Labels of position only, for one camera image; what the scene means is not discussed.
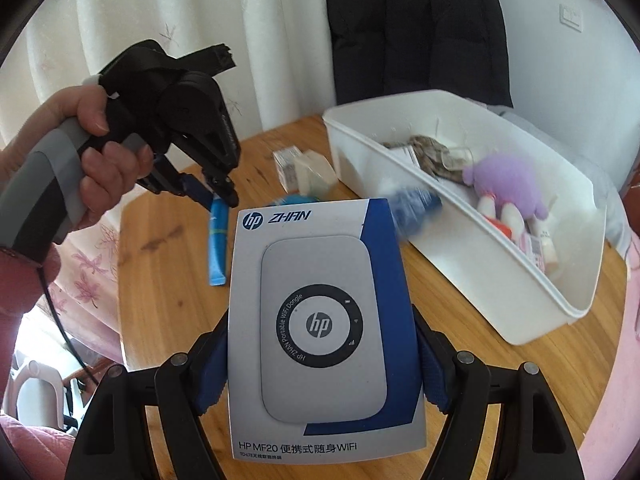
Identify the white printed small box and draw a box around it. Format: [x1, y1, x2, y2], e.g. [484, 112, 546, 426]
[272, 145, 302, 193]

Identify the HP wifi box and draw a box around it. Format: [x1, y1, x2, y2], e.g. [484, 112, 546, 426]
[228, 198, 426, 465]

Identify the red white toothpaste box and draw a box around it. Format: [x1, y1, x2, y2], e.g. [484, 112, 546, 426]
[518, 217, 559, 276]

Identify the purple plush toy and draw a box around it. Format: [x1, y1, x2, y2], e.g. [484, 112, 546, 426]
[462, 153, 549, 243]

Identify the plaid fabric bow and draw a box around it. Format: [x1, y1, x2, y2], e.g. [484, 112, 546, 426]
[382, 136, 473, 184]

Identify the person left hand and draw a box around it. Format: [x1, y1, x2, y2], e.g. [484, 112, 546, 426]
[1, 84, 153, 230]

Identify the blue tube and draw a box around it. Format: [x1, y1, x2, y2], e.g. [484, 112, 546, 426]
[208, 196, 229, 286]

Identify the pink floral curtain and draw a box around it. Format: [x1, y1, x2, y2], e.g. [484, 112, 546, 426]
[50, 198, 128, 363]

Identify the clear plastic container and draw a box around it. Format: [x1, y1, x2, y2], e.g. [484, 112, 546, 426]
[293, 151, 337, 198]

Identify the small red white box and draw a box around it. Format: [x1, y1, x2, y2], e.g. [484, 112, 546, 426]
[485, 216, 513, 240]

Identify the white plastic storage bin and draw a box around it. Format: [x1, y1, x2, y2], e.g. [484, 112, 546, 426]
[323, 90, 606, 344]

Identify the blue patterned cloth pouch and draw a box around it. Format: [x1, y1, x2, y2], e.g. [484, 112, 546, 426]
[387, 188, 442, 240]

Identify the black hanging jacket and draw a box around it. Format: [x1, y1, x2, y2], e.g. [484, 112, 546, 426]
[326, 0, 512, 106]

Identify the grey taped gripper handle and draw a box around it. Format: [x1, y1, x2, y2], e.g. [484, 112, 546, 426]
[0, 118, 90, 266]

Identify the black cable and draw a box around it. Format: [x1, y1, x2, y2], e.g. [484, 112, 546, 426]
[37, 263, 101, 386]

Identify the white wall switch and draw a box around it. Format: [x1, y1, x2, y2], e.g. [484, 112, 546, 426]
[559, 3, 584, 32]

